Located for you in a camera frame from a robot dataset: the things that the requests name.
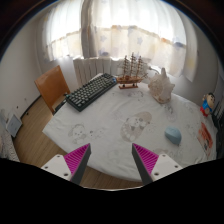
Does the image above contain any black mechanical keyboard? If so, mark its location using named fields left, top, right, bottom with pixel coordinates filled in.
left=66, top=73, right=117, bottom=112

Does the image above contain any wooden model sailing ship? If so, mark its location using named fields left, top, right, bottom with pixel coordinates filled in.
left=116, top=55, right=147, bottom=89

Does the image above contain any light blue computer mouse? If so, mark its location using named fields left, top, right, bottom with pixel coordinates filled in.
left=164, top=126, right=182, bottom=145

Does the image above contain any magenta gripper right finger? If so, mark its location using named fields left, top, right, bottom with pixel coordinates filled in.
left=132, top=143, right=182, bottom=185

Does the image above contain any sheer white curtain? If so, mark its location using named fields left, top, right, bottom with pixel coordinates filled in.
left=42, top=0, right=198, bottom=81

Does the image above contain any white cartoon tablecloth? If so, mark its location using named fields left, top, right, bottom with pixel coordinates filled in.
left=43, top=83, right=217, bottom=181

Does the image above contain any orange printed card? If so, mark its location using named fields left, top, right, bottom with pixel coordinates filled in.
left=197, top=123, right=213, bottom=157

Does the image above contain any orange wooden chair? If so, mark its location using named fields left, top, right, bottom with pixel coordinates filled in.
left=35, top=66, right=70, bottom=113

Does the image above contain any white radiator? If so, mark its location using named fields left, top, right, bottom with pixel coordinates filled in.
left=73, top=57, right=123, bottom=87

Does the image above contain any cartoon boy figurine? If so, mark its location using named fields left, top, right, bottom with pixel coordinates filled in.
left=200, top=93, right=215, bottom=117

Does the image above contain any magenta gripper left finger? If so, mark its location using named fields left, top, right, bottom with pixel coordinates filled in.
left=42, top=144, right=91, bottom=185

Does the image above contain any white floor box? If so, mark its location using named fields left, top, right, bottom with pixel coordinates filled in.
left=6, top=114, right=22, bottom=137

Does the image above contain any large white conch shell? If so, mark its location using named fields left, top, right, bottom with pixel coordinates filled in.
left=148, top=68, right=175, bottom=104

